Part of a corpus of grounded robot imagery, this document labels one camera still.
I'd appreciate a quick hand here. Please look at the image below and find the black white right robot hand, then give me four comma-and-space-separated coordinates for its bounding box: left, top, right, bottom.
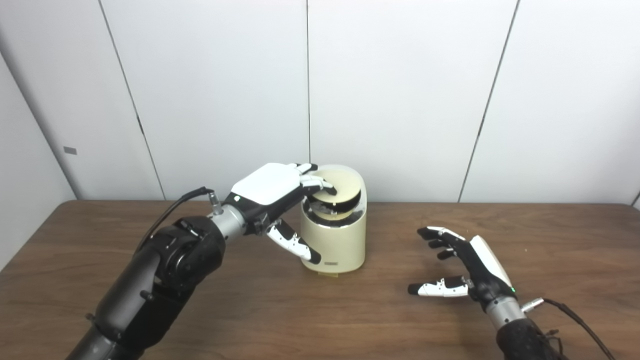
407, 226, 517, 313

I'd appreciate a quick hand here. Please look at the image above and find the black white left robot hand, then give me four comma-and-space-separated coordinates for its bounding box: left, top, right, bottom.
223, 162, 337, 265

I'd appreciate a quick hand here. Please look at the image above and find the round cream bin lid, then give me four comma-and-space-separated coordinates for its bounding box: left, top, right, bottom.
306, 169, 362, 207

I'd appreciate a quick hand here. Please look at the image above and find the cream-colored bin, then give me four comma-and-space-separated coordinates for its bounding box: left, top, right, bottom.
300, 165, 368, 274

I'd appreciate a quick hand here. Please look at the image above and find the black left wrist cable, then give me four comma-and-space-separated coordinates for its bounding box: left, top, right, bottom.
135, 186, 222, 251

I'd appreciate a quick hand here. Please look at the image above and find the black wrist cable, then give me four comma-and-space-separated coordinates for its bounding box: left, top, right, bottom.
521, 297, 617, 360
135, 186, 222, 251

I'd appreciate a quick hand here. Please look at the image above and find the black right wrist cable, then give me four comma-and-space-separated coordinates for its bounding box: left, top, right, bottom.
521, 297, 617, 360

